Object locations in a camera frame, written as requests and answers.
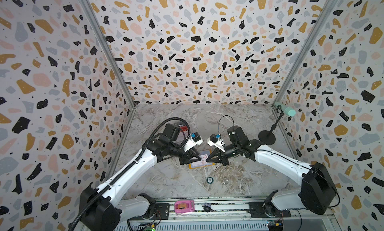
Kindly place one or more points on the clear acrylic card box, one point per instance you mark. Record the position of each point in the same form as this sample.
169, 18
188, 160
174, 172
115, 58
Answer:
184, 131

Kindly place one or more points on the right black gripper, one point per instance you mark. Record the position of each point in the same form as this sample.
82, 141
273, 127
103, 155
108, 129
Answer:
223, 154

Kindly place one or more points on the pink VIP card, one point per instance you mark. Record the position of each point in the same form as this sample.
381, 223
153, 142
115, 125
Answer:
202, 163

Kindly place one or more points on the black microphone stand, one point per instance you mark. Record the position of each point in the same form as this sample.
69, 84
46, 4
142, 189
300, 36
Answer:
267, 137

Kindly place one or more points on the right circuit board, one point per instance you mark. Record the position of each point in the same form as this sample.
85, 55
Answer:
275, 225

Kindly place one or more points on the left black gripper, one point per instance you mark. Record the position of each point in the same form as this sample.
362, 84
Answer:
189, 158

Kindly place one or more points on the pink tape dispenser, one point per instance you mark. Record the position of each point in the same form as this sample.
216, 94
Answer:
184, 206

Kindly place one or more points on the small black knob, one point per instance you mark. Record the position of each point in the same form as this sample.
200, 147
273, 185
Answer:
207, 207

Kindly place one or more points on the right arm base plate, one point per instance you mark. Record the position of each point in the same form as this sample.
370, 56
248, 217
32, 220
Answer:
257, 210

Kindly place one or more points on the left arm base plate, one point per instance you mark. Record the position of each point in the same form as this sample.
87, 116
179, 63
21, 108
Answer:
161, 212

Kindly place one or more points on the green circuit board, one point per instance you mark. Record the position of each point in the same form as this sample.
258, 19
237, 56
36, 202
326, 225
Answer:
151, 227

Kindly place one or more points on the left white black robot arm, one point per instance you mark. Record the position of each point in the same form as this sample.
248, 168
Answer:
103, 208

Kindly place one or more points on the yellow leather card holder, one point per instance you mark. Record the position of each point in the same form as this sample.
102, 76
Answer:
208, 152

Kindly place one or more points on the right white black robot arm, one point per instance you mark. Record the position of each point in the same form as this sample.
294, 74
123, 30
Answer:
316, 189

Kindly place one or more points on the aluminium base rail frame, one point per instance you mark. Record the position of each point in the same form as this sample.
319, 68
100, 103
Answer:
231, 214

